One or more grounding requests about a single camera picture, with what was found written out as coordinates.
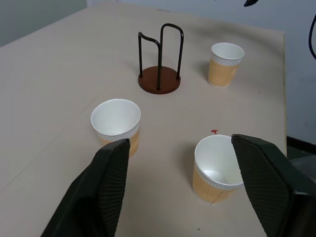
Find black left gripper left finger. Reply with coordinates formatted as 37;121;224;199
40;138;131;237

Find black cable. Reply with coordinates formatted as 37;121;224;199
309;16;316;60

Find black wire wooden-base holder stand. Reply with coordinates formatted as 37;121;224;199
137;23;185;95

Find orange ribbed paper cup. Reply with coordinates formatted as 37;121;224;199
90;98;142;159
192;134;245;205
207;42;245;89

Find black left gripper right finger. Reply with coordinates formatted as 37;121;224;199
231;133;316;237

